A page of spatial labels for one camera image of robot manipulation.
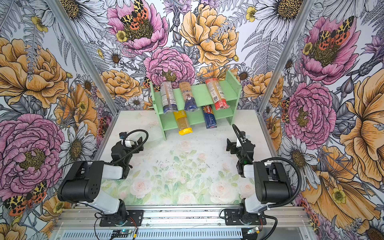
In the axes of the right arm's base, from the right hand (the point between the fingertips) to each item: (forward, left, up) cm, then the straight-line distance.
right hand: (234, 142), depth 94 cm
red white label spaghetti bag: (+19, +11, +23) cm, 32 cm away
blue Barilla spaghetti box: (+14, +15, +8) cm, 22 cm away
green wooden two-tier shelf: (+12, +42, +7) cm, 45 cm away
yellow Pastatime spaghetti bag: (+10, +32, +8) cm, 34 cm away
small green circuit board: (-44, +60, -7) cm, 75 cm away
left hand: (+2, +62, +1) cm, 62 cm away
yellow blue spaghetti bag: (+10, +27, +23) cm, 37 cm away
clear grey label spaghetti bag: (+12, +38, +23) cm, 46 cm away
